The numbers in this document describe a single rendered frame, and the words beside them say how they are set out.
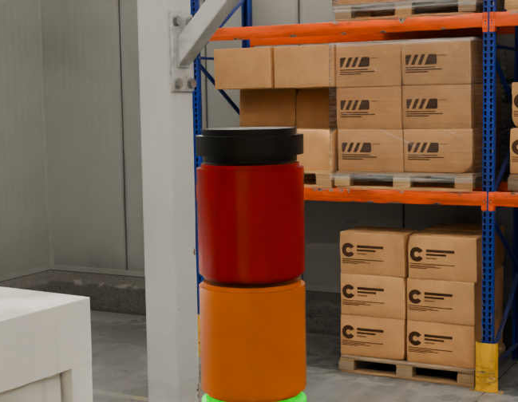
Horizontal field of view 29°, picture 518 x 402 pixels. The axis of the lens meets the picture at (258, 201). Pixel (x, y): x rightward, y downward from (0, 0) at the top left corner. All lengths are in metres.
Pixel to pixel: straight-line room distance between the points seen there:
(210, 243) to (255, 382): 0.07
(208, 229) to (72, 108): 11.28
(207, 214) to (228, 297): 0.04
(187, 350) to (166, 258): 0.30
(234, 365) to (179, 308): 2.62
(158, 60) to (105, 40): 8.42
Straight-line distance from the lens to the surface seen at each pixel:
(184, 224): 3.06
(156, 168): 3.04
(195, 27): 2.98
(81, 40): 11.64
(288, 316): 0.46
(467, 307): 8.36
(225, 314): 0.45
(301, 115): 9.23
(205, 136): 0.45
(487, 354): 8.26
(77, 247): 11.84
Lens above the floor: 2.35
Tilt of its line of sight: 6 degrees down
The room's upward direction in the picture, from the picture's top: 1 degrees counter-clockwise
